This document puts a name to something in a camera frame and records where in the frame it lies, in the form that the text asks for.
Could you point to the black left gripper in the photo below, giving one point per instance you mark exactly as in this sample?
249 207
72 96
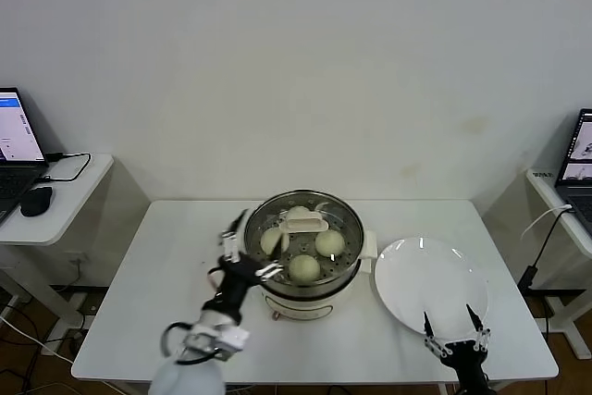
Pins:
236 279

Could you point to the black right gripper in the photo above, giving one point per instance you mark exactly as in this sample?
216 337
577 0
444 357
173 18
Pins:
467 362

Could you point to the white steamed baozi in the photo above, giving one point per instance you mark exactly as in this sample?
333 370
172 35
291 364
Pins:
296 211
329 243
304 269
269 242

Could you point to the stainless steel steamer tray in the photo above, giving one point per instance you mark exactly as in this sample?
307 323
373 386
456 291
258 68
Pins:
324 287

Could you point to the white round plate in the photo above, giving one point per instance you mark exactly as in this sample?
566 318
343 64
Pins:
416 284

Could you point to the white side table with label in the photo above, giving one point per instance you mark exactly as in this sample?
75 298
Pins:
562 321

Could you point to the white side table with mouse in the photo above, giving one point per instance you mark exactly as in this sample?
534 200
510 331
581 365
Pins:
69 210

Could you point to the grey laptop showing pictures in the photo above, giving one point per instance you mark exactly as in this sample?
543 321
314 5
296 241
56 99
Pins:
575 159

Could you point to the black computer mouse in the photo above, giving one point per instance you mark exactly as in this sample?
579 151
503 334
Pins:
36 201

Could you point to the black laptop with blue banner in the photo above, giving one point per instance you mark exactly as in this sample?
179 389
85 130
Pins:
14 136

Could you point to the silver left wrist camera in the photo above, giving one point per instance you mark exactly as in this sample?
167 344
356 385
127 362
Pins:
217 341

